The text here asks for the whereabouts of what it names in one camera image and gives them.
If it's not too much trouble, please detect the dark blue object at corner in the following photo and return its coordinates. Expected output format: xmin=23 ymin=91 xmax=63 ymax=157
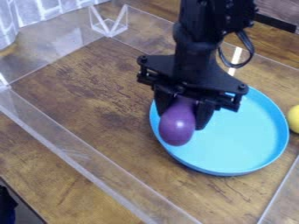
xmin=0 ymin=185 xmax=18 ymax=224

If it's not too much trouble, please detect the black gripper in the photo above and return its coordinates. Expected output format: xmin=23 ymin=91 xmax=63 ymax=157
xmin=137 ymin=55 xmax=249 ymax=130

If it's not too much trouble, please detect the clear acrylic enclosure wall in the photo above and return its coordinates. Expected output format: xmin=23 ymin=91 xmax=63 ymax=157
xmin=0 ymin=5 xmax=299 ymax=224

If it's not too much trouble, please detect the clear acrylic corner bracket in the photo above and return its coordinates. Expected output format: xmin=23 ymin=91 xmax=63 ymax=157
xmin=89 ymin=5 xmax=129 ymax=38

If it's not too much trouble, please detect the black cable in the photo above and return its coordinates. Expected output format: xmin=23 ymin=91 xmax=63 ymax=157
xmin=217 ymin=29 xmax=257 ymax=69

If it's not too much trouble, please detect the purple toy eggplant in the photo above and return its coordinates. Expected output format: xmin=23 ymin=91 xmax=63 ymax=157
xmin=159 ymin=97 xmax=195 ymax=146

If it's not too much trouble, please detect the blue round tray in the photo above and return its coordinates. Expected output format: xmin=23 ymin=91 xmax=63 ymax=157
xmin=161 ymin=88 xmax=290 ymax=176

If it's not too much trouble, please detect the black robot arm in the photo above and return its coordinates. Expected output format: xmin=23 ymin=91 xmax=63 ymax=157
xmin=137 ymin=0 xmax=258 ymax=130

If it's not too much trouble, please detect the yellow lemon toy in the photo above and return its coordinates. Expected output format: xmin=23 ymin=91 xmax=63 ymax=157
xmin=288 ymin=105 xmax=299 ymax=134

